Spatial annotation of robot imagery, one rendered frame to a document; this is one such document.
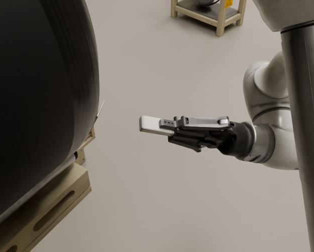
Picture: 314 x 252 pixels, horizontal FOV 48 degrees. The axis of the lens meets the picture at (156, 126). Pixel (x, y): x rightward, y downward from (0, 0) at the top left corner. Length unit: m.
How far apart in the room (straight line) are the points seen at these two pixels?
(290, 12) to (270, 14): 0.02
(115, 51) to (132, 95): 0.63
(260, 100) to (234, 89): 1.71
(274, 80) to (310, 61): 0.50
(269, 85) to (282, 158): 0.17
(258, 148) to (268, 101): 0.14
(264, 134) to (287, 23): 0.47
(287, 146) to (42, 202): 0.54
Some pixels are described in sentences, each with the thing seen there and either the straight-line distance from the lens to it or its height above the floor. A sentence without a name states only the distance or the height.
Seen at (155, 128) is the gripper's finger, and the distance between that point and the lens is 0.69.
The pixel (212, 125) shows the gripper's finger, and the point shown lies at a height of 1.01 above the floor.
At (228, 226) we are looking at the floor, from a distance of 1.77.
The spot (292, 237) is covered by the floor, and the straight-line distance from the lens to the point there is 1.82.
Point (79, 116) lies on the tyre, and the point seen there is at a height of 1.13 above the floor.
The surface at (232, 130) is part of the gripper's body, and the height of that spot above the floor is 0.98.
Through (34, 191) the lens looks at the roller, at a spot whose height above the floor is 0.90.
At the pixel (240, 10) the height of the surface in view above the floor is 0.15.
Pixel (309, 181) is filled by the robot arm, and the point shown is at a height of 1.20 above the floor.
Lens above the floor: 1.47
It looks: 42 degrees down
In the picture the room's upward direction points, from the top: straight up
